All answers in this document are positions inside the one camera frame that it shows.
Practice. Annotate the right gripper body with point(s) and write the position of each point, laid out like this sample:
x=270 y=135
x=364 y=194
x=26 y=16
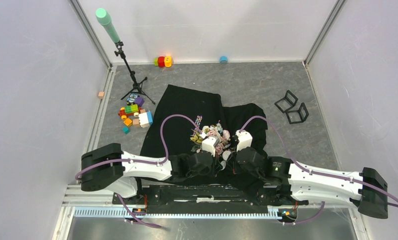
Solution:
x=241 y=169

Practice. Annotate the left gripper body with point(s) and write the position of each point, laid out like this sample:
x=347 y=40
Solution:
x=206 y=171

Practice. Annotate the black floral t-shirt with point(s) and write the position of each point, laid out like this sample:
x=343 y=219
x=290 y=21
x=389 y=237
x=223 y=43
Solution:
x=176 y=110

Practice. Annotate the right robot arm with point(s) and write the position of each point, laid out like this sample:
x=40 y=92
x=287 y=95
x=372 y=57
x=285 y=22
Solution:
x=305 y=184

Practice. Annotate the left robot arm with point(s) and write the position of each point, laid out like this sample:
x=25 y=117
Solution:
x=111 y=168

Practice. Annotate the white and blue block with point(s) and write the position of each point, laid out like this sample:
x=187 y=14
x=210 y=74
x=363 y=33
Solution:
x=145 y=119

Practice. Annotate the teal block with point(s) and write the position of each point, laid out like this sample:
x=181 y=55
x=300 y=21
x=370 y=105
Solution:
x=126 y=129

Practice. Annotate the yellow duplo brick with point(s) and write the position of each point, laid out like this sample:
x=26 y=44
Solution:
x=128 y=122

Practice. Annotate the red duplo car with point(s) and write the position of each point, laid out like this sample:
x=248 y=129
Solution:
x=130 y=110

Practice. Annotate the purple cube block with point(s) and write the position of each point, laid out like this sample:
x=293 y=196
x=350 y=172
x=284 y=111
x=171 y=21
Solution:
x=139 y=101

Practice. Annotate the owl eight toy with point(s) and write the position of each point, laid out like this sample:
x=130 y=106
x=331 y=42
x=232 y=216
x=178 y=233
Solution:
x=131 y=99

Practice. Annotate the blue cup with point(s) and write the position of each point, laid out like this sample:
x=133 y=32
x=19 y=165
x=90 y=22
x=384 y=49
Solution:
x=223 y=60

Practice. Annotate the red yellow green toy rings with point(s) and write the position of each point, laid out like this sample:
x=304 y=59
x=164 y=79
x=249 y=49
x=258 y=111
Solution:
x=163 y=61

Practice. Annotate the green microphone on stand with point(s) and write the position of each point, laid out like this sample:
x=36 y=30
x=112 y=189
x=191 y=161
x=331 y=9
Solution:
x=105 y=20

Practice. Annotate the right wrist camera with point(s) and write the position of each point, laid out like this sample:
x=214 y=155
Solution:
x=244 y=140

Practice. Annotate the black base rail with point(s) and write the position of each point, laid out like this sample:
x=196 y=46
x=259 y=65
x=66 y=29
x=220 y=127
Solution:
x=253 y=198

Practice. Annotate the wooden cube on rail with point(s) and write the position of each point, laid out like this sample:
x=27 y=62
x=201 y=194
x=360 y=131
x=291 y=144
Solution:
x=101 y=95

